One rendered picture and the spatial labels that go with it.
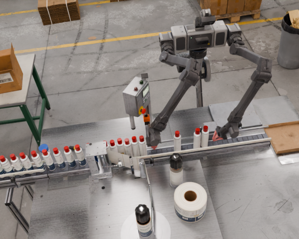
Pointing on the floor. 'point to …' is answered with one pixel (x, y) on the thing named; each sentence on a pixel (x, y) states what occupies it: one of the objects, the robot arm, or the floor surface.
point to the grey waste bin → (292, 50)
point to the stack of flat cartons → (58, 11)
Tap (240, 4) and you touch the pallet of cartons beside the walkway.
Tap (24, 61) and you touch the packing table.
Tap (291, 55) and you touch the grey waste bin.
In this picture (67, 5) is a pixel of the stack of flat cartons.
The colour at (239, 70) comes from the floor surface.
